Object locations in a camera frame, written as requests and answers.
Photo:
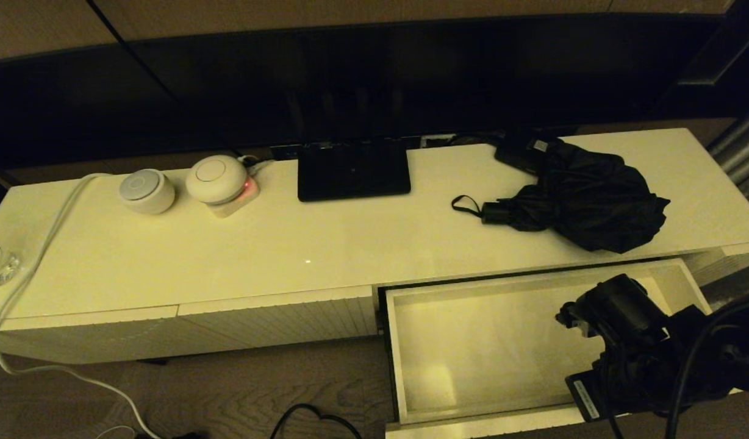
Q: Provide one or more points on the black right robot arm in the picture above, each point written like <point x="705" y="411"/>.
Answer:
<point x="624" y="299"/>

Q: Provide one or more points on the silver pleated curtain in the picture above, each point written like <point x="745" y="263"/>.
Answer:
<point x="740" y="152"/>

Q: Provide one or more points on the white round dome device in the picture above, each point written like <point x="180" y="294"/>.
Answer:
<point x="216" y="180"/>

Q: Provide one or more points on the white cabinet drawer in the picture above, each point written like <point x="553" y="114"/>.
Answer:
<point x="484" y="341"/>

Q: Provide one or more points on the small black set-top box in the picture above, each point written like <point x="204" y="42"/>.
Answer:
<point x="515" y="155"/>

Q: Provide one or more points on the black flat screen television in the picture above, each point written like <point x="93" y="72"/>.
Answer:
<point x="350" y="79"/>

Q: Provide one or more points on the white speaker with grey top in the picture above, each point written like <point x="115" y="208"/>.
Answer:
<point x="146" y="192"/>

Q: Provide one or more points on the white TV cabinet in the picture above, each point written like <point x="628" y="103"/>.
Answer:
<point x="350" y="244"/>

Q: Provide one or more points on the black umbrella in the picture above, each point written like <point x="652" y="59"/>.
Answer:
<point x="594" y="195"/>

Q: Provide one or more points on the black television base plate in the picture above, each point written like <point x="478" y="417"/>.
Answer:
<point x="353" y="174"/>

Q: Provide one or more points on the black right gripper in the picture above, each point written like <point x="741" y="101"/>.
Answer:
<point x="630" y="378"/>

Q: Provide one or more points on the white power strip red light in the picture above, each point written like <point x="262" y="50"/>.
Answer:
<point x="240" y="206"/>

